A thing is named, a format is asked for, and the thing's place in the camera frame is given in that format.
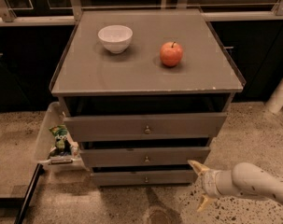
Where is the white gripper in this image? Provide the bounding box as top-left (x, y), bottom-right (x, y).
top-left (188, 160), bottom-right (222, 212)

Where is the grey bottom drawer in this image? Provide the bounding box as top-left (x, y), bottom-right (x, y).
top-left (91, 170), bottom-right (197, 186)

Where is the grey drawer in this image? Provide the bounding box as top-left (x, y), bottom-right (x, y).
top-left (64, 112), bottom-right (227, 142)
top-left (80, 147), bottom-right (210, 167)
top-left (91, 170), bottom-right (197, 186)

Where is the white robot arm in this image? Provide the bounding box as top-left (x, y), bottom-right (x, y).
top-left (188, 160), bottom-right (283, 212)

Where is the grey middle drawer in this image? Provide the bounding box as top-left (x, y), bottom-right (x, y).
top-left (80, 147), bottom-right (210, 167)

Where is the grey top drawer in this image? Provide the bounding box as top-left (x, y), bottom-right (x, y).
top-left (64, 112), bottom-right (227, 142)

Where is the grey drawer cabinet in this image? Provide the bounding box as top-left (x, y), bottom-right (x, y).
top-left (50, 9), bottom-right (245, 173)

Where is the white pole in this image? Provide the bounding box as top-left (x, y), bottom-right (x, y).
top-left (265, 78), bottom-right (283, 113)

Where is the red apple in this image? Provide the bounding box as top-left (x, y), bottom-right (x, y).
top-left (160, 41), bottom-right (183, 67)

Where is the green snack bag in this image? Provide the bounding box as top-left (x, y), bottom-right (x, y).
top-left (50, 124), bottom-right (71, 157)

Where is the clear plastic bin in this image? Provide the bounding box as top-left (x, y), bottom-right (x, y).
top-left (34, 102), bottom-right (84, 172)

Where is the white ceramic bowl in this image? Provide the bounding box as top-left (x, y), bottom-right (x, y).
top-left (98, 25), bottom-right (133, 54)

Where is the white metal railing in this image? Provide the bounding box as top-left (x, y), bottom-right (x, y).
top-left (0, 0), bottom-right (283, 26)

